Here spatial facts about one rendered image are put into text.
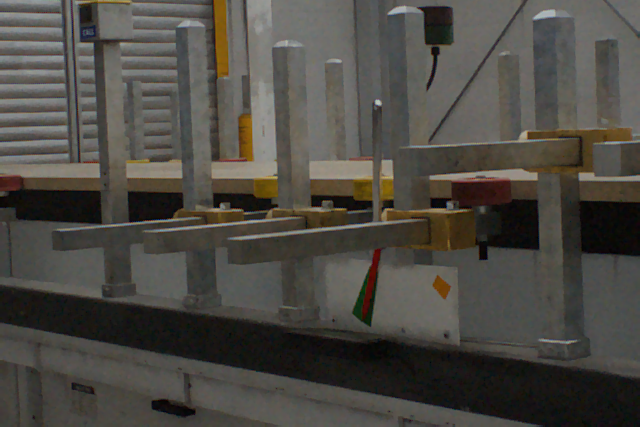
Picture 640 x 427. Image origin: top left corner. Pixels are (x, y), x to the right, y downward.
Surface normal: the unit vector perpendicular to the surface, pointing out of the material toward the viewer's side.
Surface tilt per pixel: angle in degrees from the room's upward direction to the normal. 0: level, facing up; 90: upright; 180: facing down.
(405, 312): 90
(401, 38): 90
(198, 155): 90
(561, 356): 90
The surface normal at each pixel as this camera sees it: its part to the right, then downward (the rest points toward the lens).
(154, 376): -0.77, 0.07
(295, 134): 0.64, 0.01
